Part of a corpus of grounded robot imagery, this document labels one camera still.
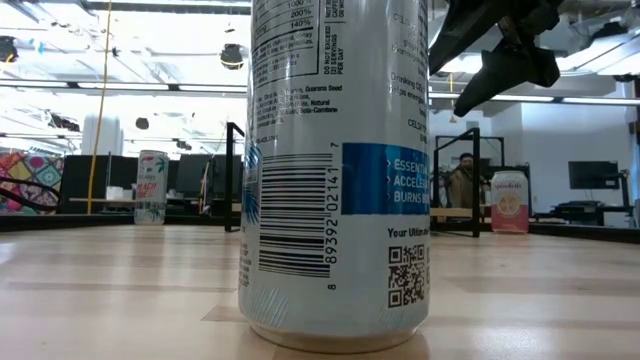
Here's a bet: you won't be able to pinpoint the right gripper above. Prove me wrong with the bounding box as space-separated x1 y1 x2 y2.
428 0 566 117

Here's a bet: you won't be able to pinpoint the wooden shelf black metal legs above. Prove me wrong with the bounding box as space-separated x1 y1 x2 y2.
223 122 506 239

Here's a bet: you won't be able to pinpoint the long ceiling light strip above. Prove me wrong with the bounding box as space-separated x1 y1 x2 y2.
428 91 640 107
0 78 250 94

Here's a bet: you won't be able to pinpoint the person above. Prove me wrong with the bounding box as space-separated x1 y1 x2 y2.
442 152 485 209

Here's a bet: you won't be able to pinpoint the pink white Spindrift can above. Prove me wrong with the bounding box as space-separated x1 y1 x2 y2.
489 170 530 235

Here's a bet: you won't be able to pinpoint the black monitor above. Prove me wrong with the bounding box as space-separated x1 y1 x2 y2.
568 160 620 191

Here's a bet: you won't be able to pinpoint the black monitor stand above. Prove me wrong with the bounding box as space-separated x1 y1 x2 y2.
617 169 632 209

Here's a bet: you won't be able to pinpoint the black desk equipment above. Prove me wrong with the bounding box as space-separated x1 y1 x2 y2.
532 199 636 227

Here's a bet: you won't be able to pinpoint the black dome ceiling fixture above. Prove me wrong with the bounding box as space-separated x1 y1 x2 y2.
219 43 246 71

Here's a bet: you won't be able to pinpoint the white peach vibe can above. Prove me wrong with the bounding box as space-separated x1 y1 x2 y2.
133 149 170 226

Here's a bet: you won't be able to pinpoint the white column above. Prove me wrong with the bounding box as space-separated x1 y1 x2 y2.
81 113 125 157

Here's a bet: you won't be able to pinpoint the white box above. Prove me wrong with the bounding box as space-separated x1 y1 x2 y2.
105 185 135 202

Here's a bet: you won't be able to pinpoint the black desk partition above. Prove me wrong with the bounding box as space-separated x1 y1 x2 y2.
56 153 245 216

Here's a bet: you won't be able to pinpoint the colourful patterned quilt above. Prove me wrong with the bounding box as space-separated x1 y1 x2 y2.
0 152 65 216

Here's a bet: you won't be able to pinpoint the black aluminium rig frame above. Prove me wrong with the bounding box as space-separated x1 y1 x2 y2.
0 212 241 233
527 222 640 246

